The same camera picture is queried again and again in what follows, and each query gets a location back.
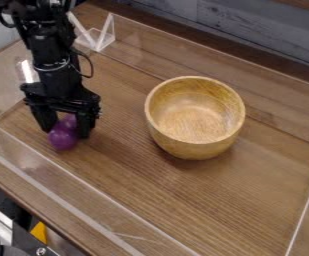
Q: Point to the purple toy eggplant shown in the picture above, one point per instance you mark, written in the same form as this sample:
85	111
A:
62	135

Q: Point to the black and yellow device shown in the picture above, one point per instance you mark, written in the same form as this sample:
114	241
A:
39	241

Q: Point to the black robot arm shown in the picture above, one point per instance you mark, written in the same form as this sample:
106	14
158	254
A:
47	34

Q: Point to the clear acrylic corner bracket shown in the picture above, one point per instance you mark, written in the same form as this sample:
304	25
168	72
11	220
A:
93	39

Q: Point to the clear acrylic tray wall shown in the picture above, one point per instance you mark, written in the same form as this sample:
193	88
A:
94	222

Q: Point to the brown wooden bowl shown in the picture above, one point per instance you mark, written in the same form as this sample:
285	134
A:
194	115

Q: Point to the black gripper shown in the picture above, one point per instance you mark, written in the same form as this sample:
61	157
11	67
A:
81	101

